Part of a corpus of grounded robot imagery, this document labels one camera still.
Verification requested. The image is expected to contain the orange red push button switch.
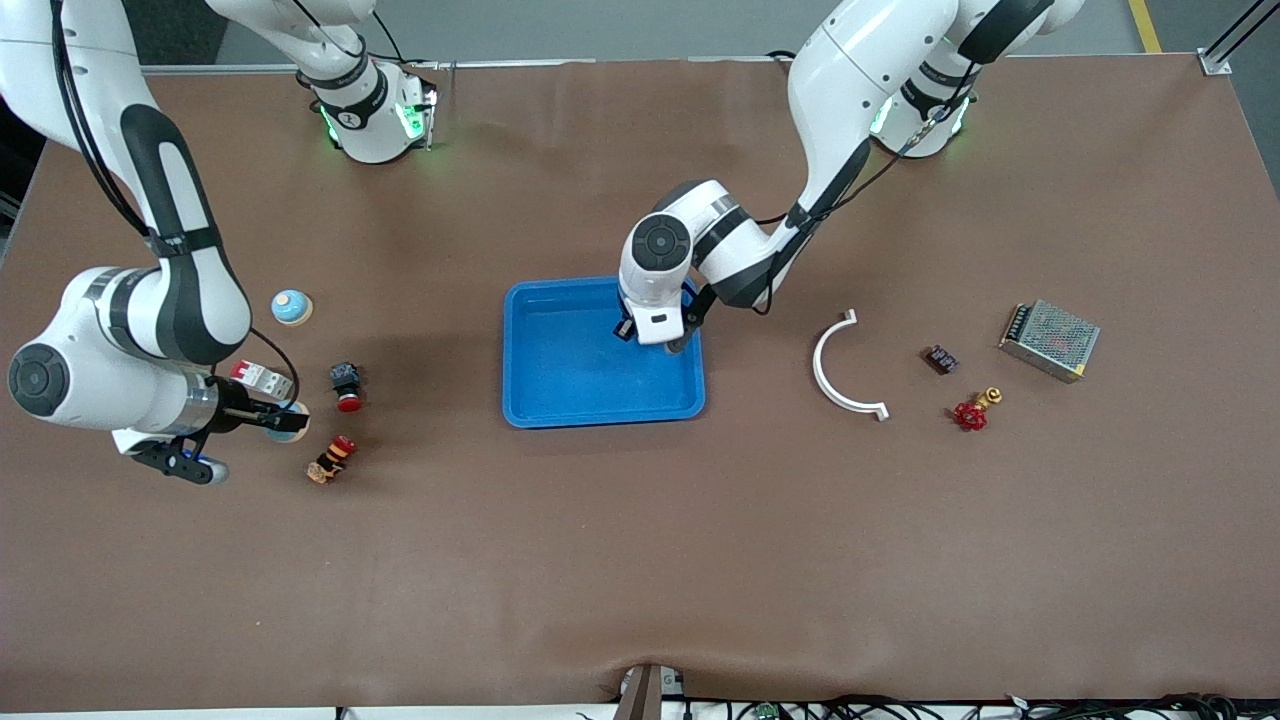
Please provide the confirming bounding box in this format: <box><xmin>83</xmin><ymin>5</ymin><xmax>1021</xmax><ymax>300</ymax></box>
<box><xmin>306</xmin><ymin>434</ymin><xmax>358</xmax><ymax>486</ymax></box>

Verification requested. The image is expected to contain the grey metal post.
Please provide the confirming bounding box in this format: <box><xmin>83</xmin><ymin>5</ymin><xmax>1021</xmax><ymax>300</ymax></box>
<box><xmin>615</xmin><ymin>663</ymin><xmax>687</xmax><ymax>720</ymax></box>

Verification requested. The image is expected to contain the white curved plastic bracket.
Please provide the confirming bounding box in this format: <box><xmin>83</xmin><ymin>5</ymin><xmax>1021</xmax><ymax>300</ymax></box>
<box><xmin>811</xmin><ymin>308</ymin><xmax>891</xmax><ymax>423</ymax></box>

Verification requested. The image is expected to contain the aluminium frame profile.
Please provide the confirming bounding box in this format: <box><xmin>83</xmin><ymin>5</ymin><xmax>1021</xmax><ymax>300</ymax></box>
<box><xmin>1200</xmin><ymin>0</ymin><xmax>1280</xmax><ymax>77</ymax></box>

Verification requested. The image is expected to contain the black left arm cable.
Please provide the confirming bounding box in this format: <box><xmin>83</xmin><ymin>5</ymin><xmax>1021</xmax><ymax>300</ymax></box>
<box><xmin>750</xmin><ymin>60</ymin><xmax>977</xmax><ymax>317</ymax></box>

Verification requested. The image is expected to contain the metal mesh power supply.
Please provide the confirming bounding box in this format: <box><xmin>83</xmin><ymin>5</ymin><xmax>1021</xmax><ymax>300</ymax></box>
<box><xmin>998</xmin><ymin>298</ymin><xmax>1102</xmax><ymax>384</ymax></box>

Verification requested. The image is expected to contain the red handle brass valve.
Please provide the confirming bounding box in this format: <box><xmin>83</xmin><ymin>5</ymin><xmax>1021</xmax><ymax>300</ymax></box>
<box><xmin>951</xmin><ymin>386</ymin><xmax>1004</xmax><ymax>433</ymax></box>

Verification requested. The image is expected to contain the red black emergency stop button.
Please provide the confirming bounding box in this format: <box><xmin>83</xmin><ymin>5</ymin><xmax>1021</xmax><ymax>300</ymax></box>
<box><xmin>330</xmin><ymin>361</ymin><xmax>367</xmax><ymax>414</ymax></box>

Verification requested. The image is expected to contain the blue plastic tray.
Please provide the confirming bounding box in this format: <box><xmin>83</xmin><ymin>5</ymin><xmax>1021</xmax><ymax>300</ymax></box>
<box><xmin>502</xmin><ymin>275</ymin><xmax>707</xmax><ymax>430</ymax></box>

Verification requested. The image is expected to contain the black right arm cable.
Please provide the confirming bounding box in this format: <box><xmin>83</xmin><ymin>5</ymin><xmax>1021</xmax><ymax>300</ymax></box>
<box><xmin>50</xmin><ymin>0</ymin><xmax>302</xmax><ymax>403</ymax></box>

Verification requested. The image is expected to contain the white red circuit breaker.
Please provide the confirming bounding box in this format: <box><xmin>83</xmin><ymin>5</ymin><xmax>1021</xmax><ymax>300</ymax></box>
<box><xmin>230</xmin><ymin>359</ymin><xmax>296</xmax><ymax>402</ymax></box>

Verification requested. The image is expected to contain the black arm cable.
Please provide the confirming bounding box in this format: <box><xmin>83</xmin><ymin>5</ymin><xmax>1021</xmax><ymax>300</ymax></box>
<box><xmin>50</xmin><ymin>0</ymin><xmax>302</xmax><ymax>403</ymax></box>
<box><xmin>750</xmin><ymin>60</ymin><xmax>977</xmax><ymax>317</ymax></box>

